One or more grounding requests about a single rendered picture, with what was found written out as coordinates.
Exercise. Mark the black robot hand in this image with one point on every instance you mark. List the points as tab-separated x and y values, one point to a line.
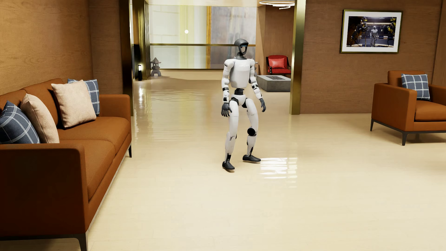
262	104
225	109

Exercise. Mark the white right robot leg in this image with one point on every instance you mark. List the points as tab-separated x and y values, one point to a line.
232	125

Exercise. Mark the white robot leg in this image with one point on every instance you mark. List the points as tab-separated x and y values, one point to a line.
253	120
232	125

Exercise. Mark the white left robot leg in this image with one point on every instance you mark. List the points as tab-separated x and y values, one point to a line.
253	120

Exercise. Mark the grey low table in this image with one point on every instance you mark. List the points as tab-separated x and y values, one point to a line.
273	84

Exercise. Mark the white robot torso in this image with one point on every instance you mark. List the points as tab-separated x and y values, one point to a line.
239	73

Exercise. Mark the red armchair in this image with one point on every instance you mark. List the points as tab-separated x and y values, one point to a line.
287	70

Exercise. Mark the red cushion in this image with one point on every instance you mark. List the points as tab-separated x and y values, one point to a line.
277	63

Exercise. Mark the gold pillar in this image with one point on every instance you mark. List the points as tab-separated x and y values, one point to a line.
297	55

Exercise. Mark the black robot head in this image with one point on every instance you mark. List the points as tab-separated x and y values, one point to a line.
241	45

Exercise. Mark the grey stone lantern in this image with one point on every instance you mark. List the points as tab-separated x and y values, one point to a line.
155	68

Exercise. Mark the black floor lamp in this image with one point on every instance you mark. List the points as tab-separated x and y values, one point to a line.
139	74

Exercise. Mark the long brown sofa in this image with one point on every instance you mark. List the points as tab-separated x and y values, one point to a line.
101	136

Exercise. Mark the framed robot picture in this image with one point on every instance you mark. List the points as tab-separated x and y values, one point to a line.
371	31

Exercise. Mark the small navy plaid cushion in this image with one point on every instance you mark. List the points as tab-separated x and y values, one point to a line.
93	92

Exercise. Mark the brown armchair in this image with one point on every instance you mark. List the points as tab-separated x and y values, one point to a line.
397	104

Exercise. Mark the beige cushion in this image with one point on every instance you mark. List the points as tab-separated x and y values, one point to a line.
41	120
74	103

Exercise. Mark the navy plaid armchair cushion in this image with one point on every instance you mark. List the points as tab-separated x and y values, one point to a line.
415	85

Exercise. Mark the large navy plaid cushion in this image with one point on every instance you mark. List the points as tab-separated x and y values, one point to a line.
15	127

